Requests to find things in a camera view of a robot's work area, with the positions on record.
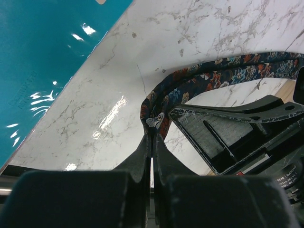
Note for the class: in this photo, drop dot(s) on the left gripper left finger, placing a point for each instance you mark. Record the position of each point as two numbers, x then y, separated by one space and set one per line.
83 199

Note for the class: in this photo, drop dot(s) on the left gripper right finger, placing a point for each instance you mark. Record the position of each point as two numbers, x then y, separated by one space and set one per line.
187 200

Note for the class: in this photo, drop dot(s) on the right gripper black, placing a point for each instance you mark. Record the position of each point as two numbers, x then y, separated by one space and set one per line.
265 137

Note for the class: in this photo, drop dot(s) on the floral navy necktie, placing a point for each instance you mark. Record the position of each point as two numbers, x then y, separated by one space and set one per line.
182 85

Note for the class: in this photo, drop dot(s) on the wooden compartment tray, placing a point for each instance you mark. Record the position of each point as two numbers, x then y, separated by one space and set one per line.
286 91

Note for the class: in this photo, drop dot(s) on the teal book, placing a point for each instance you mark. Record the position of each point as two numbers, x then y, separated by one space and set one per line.
43 43

